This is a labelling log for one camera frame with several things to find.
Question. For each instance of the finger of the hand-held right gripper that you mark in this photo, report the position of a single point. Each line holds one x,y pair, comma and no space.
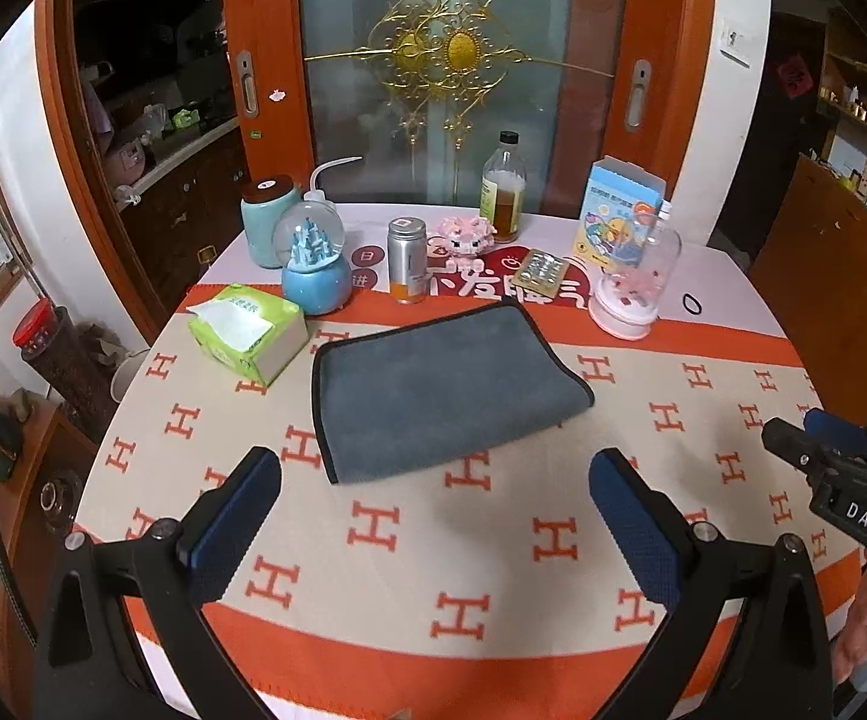
789,441
842,431

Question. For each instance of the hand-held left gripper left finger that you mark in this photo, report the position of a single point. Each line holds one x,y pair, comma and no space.
234,525

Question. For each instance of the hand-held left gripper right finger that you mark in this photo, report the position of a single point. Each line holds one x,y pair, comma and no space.
632,525

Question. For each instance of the grey towel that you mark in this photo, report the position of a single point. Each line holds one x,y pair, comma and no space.
433,382

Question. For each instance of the person's right hand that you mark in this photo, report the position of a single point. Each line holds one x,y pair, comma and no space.
857,622

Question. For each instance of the brown wooden cabinet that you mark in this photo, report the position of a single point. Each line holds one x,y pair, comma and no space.
838,285

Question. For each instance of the green tissue box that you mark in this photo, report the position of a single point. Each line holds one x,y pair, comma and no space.
268,352

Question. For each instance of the glass dome with pink flowers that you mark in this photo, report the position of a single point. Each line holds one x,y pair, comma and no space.
632,307

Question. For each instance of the blue castle snow globe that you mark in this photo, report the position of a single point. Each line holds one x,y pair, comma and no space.
317,285

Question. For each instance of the pill blister pack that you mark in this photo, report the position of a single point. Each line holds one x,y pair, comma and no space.
542,274

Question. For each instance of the red lidded jar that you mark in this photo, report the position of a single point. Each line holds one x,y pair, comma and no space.
39,326

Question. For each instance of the colourful cartoon carton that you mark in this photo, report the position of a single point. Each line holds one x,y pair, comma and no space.
613,217

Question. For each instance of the teal jar with brown lid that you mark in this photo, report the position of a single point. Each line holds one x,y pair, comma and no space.
261,232

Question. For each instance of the silver can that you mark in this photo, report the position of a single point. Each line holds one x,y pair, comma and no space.
407,262

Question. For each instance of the pink block toy figure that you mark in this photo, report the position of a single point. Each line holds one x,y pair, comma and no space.
467,236

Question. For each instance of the glass bottle with brown liquid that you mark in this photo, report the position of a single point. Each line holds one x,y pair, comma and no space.
504,202

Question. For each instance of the white bent spout bottle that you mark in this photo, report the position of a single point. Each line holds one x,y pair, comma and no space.
322,180

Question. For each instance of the red diamond paper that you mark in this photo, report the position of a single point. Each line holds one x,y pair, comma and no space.
797,77

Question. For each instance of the pink rice cooker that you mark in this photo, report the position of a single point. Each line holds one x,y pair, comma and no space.
129,161

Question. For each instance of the gold door ornament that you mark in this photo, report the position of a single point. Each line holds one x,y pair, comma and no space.
463,49

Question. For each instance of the orange wooden glass door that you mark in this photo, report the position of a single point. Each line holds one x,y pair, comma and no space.
268,7

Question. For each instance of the wooden wall shelf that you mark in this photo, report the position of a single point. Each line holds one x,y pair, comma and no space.
864,105

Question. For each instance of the white wall switch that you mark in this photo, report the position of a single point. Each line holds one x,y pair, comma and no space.
737,41

